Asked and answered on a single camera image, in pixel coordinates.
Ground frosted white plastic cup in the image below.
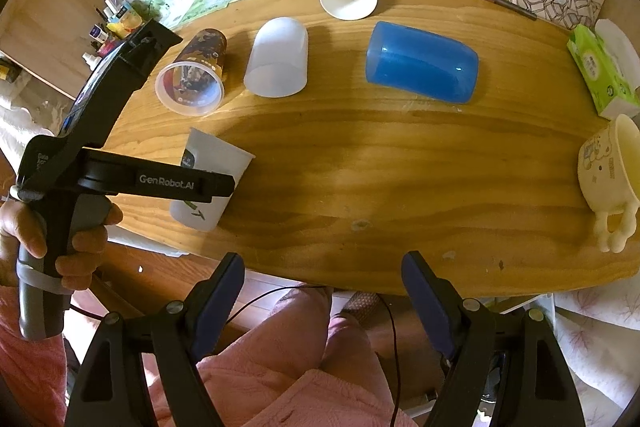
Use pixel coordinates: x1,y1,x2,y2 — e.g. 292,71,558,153
243,17,309,98

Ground person's left hand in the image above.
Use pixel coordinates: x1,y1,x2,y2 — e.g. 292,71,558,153
0,198,124,293

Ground person's left forearm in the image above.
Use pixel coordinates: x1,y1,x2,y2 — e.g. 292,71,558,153
0,282,68,408

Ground cluster of small bottles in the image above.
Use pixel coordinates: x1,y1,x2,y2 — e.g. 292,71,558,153
81,0,142,68

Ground wooden cabinet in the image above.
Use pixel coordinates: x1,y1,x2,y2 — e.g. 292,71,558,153
0,0,126,100

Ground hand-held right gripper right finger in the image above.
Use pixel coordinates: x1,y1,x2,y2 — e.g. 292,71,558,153
401,251,586,427

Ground white floral bedsheet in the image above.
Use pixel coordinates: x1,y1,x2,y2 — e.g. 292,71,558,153
550,276,640,410

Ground cream cartoon mug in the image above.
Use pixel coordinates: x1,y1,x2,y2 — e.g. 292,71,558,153
577,114,640,254

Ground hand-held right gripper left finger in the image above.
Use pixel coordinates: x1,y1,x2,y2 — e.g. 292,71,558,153
64,252,246,427

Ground dark pen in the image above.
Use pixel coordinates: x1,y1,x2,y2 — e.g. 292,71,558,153
474,0,539,22

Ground blue plastic cup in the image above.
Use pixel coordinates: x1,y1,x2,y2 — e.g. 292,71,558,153
364,21,480,106

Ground white paper cup green print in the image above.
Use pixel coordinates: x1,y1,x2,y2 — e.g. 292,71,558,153
170,127,254,233

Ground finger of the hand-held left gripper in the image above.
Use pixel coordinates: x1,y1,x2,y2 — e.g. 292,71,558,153
118,155,236,202

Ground green tissue box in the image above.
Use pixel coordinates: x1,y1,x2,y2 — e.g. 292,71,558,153
567,19,640,120

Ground clear printed plastic cup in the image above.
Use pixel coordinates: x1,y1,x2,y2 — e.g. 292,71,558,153
155,29,229,116

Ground thin black cable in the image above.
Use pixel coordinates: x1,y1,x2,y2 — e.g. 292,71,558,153
227,285,336,324
375,292,402,427

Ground brown patterned slipper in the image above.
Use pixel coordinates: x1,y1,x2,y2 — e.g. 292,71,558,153
344,292,377,324

